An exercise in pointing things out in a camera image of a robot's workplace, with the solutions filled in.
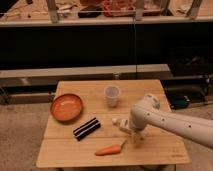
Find orange bowl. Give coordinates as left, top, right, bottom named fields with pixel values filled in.
left=50, top=94, right=83, bottom=122

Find wooden folding table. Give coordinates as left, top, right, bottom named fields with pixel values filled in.
left=36, top=80, right=189, bottom=168

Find white plastic bottle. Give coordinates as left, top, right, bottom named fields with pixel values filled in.
left=112, top=118, right=132, bottom=134

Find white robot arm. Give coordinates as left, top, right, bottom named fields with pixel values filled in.
left=129, top=93, right=213, bottom=149

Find long metal bench rail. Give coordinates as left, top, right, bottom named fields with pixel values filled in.
left=0, top=64, right=170, bottom=87

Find red cloth on shelf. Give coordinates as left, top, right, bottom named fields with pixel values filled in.
left=101, top=0, right=134, bottom=17

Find black white striped block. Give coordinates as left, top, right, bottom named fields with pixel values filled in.
left=73, top=117, right=101, bottom=141

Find clear plastic cup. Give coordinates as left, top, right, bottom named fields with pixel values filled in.
left=104, top=86, right=120, bottom=107

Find black cable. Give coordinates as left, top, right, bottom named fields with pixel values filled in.
left=132, top=16, right=139, bottom=80

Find black object on shelf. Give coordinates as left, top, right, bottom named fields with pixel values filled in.
left=78, top=5, right=102, bottom=18

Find orange carrot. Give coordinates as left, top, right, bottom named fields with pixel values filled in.
left=95, top=141, right=126, bottom=156

